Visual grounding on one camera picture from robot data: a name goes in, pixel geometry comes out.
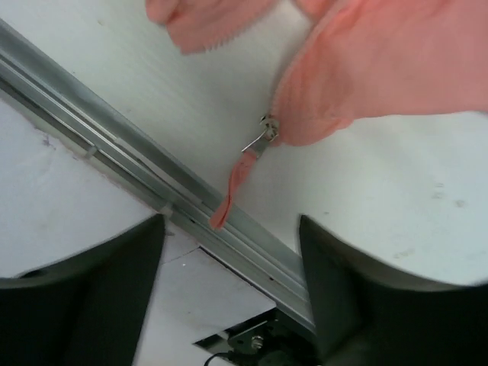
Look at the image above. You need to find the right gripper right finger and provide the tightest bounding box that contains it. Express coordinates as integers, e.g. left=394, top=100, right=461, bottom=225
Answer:
left=298, top=215, right=487, bottom=365

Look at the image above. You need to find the salmon pink jacket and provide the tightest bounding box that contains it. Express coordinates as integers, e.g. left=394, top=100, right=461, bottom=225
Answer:
left=146, top=0, right=488, bottom=231

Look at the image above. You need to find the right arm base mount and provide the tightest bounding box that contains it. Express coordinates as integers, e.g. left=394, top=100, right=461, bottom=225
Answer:
left=195, top=308, right=321, bottom=366

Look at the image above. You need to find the front aluminium rail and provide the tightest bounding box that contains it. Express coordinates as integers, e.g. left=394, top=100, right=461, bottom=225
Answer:
left=1, top=23, right=313, bottom=329

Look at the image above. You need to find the front white panel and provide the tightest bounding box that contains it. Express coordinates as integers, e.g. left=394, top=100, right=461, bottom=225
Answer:
left=1, top=103, right=275, bottom=365

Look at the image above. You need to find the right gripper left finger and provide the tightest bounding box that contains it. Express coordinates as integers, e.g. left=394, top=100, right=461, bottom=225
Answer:
left=1, top=214, right=165, bottom=365

